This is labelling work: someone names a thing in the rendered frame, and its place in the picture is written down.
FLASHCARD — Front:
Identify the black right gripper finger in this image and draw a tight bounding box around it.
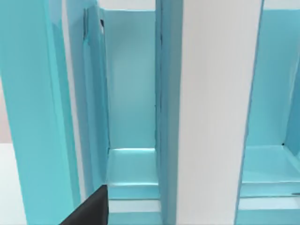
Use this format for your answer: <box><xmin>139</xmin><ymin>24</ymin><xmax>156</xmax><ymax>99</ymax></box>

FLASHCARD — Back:
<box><xmin>58</xmin><ymin>184</ymin><xmax>110</xmax><ymax>225</ymax></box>

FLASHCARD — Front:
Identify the light blue rack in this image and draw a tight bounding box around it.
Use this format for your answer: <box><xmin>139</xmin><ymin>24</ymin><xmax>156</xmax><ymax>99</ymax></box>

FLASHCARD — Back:
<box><xmin>0</xmin><ymin>0</ymin><xmax>300</xmax><ymax>225</ymax></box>

